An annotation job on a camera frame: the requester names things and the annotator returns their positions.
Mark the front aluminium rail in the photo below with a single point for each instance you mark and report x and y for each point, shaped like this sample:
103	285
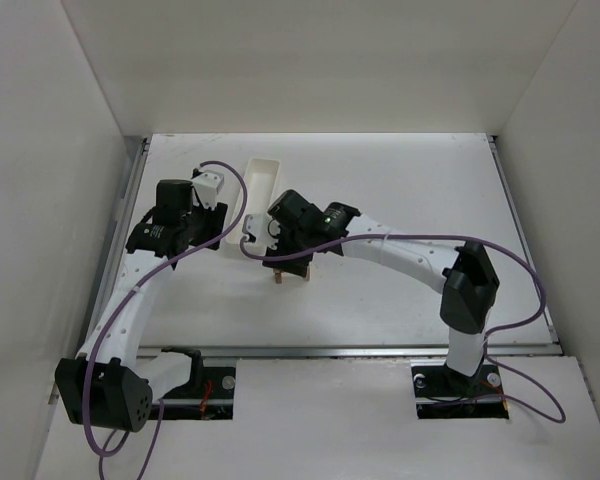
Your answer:
271	352

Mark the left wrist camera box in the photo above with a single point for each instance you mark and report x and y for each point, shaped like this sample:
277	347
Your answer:
206	186

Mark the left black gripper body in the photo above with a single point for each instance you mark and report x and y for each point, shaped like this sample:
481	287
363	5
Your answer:
216	223

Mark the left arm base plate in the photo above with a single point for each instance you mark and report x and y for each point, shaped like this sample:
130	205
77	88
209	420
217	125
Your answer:
211	400

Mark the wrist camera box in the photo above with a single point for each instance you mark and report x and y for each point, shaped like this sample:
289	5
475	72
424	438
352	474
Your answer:
262	229
206	186

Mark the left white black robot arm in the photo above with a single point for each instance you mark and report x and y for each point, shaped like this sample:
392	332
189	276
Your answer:
105	384

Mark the white plastic tray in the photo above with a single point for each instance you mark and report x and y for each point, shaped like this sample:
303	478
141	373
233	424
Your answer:
262	180

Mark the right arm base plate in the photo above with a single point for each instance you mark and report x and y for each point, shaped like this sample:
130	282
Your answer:
443	394

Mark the left aluminium rail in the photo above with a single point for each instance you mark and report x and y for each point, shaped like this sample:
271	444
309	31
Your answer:
136	154

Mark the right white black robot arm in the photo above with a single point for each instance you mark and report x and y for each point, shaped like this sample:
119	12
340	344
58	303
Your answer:
464	275

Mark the long light wood block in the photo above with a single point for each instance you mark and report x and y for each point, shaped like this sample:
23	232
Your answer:
296	270

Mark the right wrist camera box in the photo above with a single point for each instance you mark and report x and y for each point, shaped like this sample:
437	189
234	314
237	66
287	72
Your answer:
262	229

